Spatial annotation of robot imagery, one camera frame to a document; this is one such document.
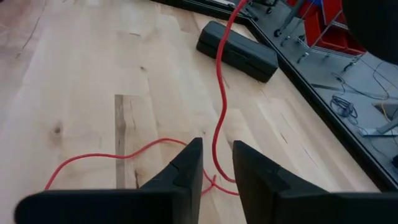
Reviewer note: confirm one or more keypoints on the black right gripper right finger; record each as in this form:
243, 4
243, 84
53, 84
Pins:
295, 205

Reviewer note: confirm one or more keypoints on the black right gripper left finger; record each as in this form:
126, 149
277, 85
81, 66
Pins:
124, 207

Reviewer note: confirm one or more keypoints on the red plastic bin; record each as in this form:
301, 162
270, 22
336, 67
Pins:
331, 11
335, 39

